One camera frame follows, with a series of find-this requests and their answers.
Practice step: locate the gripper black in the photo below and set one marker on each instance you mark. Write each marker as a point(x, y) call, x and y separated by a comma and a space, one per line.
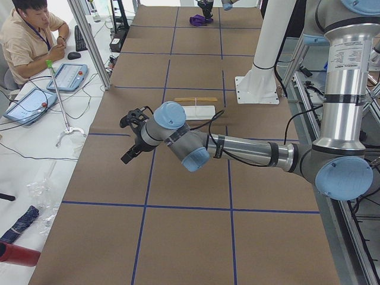
point(136, 142)
point(205, 6)

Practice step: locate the purple microfiber towel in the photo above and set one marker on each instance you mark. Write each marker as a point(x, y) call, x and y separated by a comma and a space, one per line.
point(199, 20)

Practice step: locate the wooden rack rod front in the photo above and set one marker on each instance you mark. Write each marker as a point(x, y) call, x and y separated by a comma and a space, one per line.
point(195, 99)

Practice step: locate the white rack base tray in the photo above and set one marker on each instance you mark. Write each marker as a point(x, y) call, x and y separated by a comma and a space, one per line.
point(199, 113)

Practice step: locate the reacher grabber stick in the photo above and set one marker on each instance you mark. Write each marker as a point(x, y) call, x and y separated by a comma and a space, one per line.
point(68, 128)

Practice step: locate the teach pendant far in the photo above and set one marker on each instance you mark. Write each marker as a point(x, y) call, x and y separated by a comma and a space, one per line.
point(70, 76)

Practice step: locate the teach pendant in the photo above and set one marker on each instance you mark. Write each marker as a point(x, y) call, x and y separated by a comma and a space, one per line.
point(70, 76)
point(31, 107)

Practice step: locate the crumpled clear plastic wrap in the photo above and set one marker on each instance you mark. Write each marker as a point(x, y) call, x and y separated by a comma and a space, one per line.
point(46, 198)

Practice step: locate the black computer mouse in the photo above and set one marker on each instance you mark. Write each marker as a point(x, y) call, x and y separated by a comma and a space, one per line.
point(73, 55)

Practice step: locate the teach pendant near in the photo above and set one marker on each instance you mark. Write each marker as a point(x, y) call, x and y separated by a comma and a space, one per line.
point(31, 107)

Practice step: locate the black keyboard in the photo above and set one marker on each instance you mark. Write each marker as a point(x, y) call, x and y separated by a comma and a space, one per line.
point(80, 44)

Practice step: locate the folded dark blue umbrella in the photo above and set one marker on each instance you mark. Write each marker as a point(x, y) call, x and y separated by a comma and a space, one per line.
point(23, 223)

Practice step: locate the seated man beige shirt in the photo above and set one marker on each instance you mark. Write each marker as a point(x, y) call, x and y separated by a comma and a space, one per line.
point(30, 36)

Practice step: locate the red cylinder bottle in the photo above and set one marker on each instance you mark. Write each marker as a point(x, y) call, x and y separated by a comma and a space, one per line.
point(18, 255)

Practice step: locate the white pedestal column base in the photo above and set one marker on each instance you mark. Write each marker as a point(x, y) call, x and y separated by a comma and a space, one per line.
point(258, 86)

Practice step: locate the aluminium frame post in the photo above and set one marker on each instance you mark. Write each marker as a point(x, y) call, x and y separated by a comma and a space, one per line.
point(81, 20)

